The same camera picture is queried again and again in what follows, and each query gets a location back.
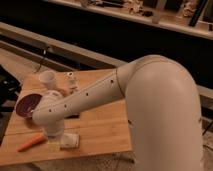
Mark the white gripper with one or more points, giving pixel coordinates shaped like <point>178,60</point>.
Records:
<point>53,131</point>

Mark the white sponge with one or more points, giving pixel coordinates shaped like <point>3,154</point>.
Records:
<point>69,140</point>

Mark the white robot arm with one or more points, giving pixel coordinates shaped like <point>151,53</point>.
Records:
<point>162,104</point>

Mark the white ceramic cup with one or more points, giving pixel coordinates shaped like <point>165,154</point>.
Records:
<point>48,79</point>

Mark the orange carrot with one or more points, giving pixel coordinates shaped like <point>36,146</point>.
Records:
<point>31,142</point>

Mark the maroon bowl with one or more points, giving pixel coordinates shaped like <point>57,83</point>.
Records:
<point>25,106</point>

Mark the wooden table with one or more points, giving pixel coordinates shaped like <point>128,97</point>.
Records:
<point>102,130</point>

